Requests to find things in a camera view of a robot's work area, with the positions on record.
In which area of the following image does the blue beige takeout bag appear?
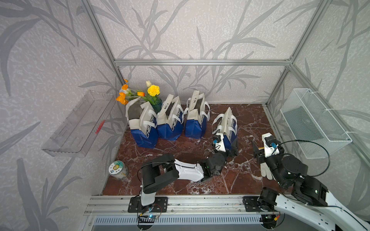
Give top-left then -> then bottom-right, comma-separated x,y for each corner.
184,90 -> 210,139
212,107 -> 238,150
126,98 -> 159,149
157,94 -> 184,141

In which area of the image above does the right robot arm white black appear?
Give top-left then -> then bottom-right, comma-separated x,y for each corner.
252,134 -> 370,231

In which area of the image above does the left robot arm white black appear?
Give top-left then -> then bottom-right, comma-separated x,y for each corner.
140,144 -> 239,207

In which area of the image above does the white work glove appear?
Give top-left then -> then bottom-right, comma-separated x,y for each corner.
258,147 -> 274,180

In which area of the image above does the blue glass vase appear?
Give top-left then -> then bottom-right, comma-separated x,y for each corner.
150,96 -> 162,113

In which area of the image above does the artificial flower bouquet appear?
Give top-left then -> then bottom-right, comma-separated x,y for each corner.
116,79 -> 161,105

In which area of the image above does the red marker in shelf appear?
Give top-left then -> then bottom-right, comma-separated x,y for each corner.
95,120 -> 105,134

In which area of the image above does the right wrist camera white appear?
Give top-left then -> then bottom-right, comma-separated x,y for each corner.
262,133 -> 280,158

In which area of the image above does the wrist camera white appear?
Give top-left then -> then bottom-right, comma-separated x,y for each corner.
262,133 -> 280,158
213,133 -> 226,153

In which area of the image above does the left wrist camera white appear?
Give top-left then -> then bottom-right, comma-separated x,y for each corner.
213,133 -> 226,153

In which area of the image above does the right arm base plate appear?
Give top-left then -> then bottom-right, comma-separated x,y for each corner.
242,196 -> 277,212

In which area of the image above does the white wire mesh basket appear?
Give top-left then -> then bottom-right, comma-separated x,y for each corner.
280,88 -> 352,159

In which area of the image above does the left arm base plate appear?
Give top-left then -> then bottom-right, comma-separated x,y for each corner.
128,196 -> 168,213

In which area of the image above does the clear acrylic wall shelf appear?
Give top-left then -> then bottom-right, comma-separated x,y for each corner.
41,90 -> 115,157

